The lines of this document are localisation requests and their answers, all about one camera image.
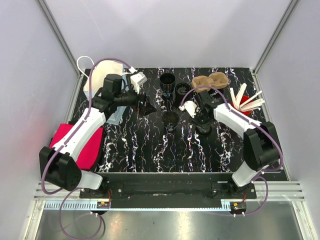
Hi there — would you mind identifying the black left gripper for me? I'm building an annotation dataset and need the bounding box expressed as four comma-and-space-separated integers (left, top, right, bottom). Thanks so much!
115, 83, 158, 117

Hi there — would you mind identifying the light blue paper bag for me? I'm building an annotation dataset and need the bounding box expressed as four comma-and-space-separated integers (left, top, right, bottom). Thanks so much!
74, 60, 125, 129

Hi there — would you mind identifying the black cup lid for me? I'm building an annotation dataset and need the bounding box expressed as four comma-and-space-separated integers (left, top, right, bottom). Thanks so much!
195, 120, 213, 137

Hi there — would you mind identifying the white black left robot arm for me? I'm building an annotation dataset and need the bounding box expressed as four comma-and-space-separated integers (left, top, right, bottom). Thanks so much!
39, 72, 156, 198

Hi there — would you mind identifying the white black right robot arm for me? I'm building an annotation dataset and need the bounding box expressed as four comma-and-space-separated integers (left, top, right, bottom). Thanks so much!
180, 91, 283, 199

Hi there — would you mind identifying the black coffee cup with lid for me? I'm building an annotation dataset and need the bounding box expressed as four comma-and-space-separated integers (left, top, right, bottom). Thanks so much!
174, 82, 191, 105

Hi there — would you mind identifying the white wrapped straw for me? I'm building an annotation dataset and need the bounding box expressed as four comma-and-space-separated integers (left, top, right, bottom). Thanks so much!
240, 99, 265, 112
230, 87, 241, 110
235, 83, 247, 109
239, 90, 263, 109

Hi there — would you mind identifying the red plastic cup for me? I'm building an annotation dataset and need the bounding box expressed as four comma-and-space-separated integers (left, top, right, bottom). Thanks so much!
231, 95, 252, 116

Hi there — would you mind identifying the pink cloth on black pad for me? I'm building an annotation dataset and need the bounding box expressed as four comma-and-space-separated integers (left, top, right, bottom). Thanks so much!
49, 123, 105, 172

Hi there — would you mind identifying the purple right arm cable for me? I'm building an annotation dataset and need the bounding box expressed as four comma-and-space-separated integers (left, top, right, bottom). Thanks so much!
179, 86, 285, 217

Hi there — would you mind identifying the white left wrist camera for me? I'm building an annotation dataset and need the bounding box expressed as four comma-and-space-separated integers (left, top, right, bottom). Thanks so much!
130, 72, 148, 94

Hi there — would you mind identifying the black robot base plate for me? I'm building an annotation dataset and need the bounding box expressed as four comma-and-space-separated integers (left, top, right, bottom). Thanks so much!
79, 172, 257, 211

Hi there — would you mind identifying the aluminium frame post right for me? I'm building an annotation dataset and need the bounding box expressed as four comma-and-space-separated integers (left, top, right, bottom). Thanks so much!
252, 0, 300, 74

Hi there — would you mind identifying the aluminium frame post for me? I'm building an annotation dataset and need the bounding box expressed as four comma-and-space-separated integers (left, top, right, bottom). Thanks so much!
35, 0, 81, 76
252, 0, 300, 74

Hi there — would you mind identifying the aluminium frame post left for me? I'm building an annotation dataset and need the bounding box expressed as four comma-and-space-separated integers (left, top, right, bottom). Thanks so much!
35, 0, 81, 76

